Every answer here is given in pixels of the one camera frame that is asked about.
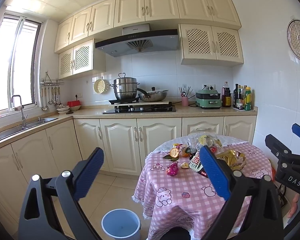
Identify light blue trash bin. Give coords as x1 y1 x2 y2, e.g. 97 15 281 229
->
101 209 141 240

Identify black gas stove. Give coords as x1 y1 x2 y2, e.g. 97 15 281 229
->
102 98 176 114

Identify orange peel half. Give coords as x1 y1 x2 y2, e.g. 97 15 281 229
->
170 147 180 159

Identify green yellow bottle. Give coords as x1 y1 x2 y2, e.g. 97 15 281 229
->
244 87 252 111

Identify steel sink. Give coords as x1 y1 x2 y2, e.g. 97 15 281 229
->
0 118 57 141

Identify small orange peel piece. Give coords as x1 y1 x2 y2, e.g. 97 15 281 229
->
181 162 190 169

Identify gold foil wrapper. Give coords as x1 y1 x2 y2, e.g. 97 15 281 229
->
216 149 246 171

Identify upper cream cabinets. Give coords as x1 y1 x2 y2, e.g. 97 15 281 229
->
55 0 244 79

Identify dark soy sauce bottle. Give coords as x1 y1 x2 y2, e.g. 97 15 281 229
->
222 81 232 107

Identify red white sauce packet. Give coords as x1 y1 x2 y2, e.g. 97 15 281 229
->
189 152 203 172

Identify cream cabinets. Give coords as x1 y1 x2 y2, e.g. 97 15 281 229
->
0 115 256 234
55 0 244 79

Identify lower cream cabinets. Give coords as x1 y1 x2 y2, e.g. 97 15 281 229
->
0 115 256 234

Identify steel steamer pot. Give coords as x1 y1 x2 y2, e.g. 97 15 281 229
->
110 73 139 100

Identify window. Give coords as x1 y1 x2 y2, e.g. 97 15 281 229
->
0 13 42 116

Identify pink checkered tablecloth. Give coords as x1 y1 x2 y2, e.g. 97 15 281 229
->
132 133 272 239

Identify magenta snack wrapper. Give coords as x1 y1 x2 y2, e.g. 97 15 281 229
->
166 161 179 176

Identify kitchen faucet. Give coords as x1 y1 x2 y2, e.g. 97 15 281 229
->
11 94 27 128

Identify cream round strainer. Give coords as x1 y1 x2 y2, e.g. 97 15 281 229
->
94 79 107 94

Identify red bowl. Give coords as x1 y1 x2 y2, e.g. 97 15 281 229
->
67 100 81 111

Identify pink utensil holder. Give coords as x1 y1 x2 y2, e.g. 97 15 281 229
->
181 96 189 107

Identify hanging utensil rack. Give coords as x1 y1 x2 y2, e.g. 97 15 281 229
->
39 71 64 112

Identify green electric cooker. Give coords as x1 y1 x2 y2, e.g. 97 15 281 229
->
196 85 222 109

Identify steel wok with lid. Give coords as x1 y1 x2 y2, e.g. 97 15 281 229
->
137 87 168 102

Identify range hood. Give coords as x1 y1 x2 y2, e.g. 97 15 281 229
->
95 29 179 57

